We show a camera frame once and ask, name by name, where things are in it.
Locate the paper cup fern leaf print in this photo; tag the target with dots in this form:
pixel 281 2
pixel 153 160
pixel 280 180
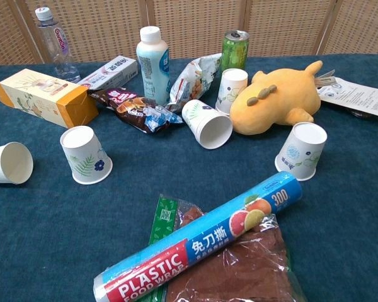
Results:
pixel 85 157

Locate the paper cup green flower print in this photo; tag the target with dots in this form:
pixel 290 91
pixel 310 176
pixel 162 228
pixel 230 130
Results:
pixel 299 154

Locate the paper cup blue flower print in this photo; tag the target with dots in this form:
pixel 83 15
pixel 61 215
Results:
pixel 6 163

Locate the stacked paper cups lying sideways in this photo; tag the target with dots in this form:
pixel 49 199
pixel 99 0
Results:
pixel 204 122

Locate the paper cup pale flower print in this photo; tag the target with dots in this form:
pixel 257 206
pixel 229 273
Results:
pixel 230 88

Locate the silver snack bag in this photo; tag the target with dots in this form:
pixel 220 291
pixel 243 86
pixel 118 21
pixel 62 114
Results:
pixel 192 81

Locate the brown chocolate snack wrapper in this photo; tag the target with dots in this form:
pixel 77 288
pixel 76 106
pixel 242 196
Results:
pixel 132 108

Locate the pale blue drink bottle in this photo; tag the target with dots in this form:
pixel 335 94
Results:
pixel 152 69

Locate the blue plastic wrap roll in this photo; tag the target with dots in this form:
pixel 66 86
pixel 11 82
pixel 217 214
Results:
pixel 208 239

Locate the yellow plush toy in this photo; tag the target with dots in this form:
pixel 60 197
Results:
pixel 271 100

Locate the green drink can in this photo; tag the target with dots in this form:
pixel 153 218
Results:
pixel 234 53

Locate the white toothpaste box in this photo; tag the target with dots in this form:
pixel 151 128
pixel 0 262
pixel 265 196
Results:
pixel 113 74

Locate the wicker folding screen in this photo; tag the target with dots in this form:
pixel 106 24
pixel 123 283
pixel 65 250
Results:
pixel 192 28

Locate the clear bag brown snack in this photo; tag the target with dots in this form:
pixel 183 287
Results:
pixel 249 270

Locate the yellow cardboard carton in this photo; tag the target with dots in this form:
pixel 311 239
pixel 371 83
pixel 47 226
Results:
pixel 50 97

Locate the teal table cloth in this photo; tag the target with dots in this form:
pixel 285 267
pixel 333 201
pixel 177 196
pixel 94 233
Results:
pixel 50 236

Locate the clear plastic water bottle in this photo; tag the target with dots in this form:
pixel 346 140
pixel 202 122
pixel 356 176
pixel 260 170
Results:
pixel 58 47

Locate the white card blister package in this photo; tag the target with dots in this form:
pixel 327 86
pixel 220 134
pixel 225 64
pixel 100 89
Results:
pixel 356 96

